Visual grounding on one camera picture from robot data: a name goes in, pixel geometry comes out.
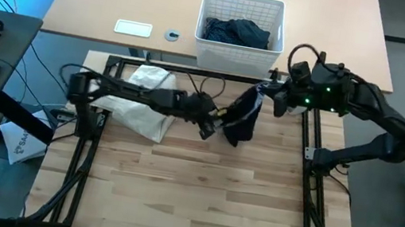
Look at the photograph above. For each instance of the cream white garment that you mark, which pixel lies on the cream white garment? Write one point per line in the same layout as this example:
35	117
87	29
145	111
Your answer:
141	116

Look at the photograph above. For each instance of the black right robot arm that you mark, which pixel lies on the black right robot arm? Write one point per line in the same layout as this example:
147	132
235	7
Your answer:
379	116

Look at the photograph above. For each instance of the white paper bag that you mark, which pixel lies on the white paper bag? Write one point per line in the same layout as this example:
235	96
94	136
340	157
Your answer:
23	143

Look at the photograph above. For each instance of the black aluminium table frame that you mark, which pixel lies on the black aluminium table frame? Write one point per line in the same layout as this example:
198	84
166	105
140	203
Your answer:
72	190

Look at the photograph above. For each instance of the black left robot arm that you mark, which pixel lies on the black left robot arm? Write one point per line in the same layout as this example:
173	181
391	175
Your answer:
129	92

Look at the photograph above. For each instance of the black briefs white printed waistband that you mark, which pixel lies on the black briefs white printed waistband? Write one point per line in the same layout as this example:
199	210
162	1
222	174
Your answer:
242	119

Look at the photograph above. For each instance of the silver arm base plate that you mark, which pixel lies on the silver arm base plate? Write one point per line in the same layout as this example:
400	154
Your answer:
309	153

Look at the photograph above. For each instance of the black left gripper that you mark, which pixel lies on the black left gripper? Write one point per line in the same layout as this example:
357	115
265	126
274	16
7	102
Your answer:
197	108

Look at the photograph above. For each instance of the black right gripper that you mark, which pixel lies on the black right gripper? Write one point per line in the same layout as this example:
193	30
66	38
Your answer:
322	91

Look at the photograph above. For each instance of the small black post clamp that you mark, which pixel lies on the small black post clamp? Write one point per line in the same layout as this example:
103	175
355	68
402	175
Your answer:
148	57
274	74

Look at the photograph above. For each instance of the plain dark navy garment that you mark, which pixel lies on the plain dark navy garment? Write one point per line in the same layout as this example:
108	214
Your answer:
251	32

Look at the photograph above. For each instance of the white plastic laundry basket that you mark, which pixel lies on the white plastic laundry basket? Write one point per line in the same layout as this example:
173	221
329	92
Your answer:
234	60

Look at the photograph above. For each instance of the small white rectangular tray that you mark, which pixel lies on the small white rectangular tray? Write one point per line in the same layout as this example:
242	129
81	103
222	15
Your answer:
132	28

